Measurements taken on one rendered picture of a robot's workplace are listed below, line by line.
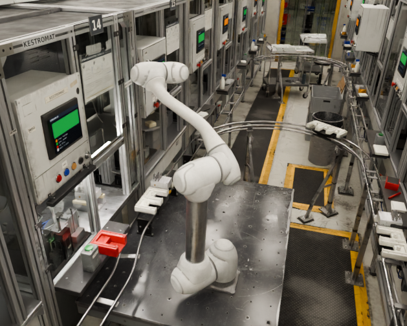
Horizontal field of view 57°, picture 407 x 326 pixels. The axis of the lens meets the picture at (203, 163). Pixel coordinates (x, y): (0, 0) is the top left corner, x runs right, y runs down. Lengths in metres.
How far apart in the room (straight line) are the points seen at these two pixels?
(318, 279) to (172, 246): 1.39
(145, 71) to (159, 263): 1.16
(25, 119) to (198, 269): 1.04
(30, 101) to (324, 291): 2.55
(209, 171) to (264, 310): 0.87
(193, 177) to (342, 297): 2.00
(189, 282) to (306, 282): 1.52
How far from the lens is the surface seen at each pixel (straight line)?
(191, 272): 1.94
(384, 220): 2.56
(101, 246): 2.08
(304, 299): 3.18
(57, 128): 1.71
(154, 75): 1.81
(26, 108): 1.59
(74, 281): 2.01
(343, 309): 3.20
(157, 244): 2.49
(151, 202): 2.54
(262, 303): 2.18
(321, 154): 4.95
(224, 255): 2.04
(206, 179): 1.62
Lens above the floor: 2.30
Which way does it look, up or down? 28 degrees down
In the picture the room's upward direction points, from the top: 1 degrees clockwise
